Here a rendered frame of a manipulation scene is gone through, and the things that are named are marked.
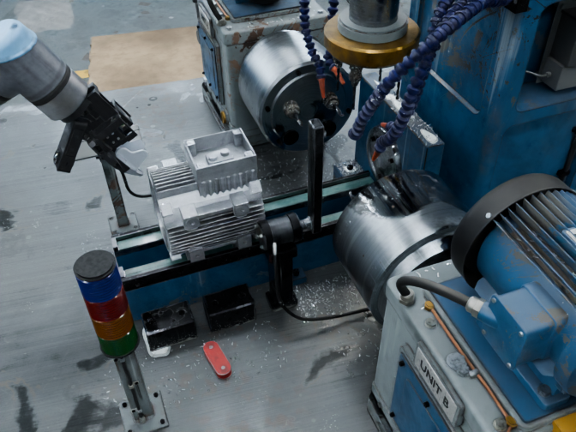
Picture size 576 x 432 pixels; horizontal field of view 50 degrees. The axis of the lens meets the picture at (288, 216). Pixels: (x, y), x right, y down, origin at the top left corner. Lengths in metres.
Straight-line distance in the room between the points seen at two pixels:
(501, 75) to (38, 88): 0.81
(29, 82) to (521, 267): 0.80
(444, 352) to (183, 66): 2.92
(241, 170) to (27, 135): 0.96
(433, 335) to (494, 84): 0.54
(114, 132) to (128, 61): 2.53
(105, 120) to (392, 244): 0.56
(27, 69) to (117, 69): 2.57
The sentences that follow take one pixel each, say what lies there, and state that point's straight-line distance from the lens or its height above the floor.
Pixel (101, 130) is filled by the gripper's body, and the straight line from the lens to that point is 1.19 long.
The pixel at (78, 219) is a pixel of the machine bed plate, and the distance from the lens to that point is 1.67.
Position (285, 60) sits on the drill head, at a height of 1.16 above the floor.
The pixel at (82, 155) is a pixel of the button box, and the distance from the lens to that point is 1.44.
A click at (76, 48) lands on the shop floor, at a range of 4.30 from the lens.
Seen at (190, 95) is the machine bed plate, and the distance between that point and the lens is 2.07.
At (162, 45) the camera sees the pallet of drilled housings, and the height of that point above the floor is 0.15.
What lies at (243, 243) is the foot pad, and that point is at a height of 0.97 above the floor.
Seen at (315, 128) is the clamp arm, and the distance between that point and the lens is 1.09.
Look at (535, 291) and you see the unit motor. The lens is 0.78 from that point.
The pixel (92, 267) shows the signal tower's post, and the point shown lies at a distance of 0.93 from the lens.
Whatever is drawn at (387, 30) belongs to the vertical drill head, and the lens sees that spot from 1.17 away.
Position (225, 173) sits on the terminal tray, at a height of 1.12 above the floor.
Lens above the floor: 1.87
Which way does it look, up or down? 43 degrees down
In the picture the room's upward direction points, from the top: 1 degrees counter-clockwise
